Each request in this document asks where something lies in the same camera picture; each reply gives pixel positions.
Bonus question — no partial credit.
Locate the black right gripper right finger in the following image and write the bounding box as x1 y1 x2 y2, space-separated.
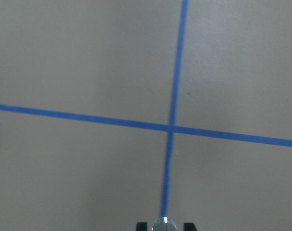
183 222 197 231

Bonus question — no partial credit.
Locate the chrome tee pipe fitting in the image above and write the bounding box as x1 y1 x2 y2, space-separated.
151 217 177 231

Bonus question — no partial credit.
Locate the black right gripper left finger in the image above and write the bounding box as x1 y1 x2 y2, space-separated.
135 222 148 231

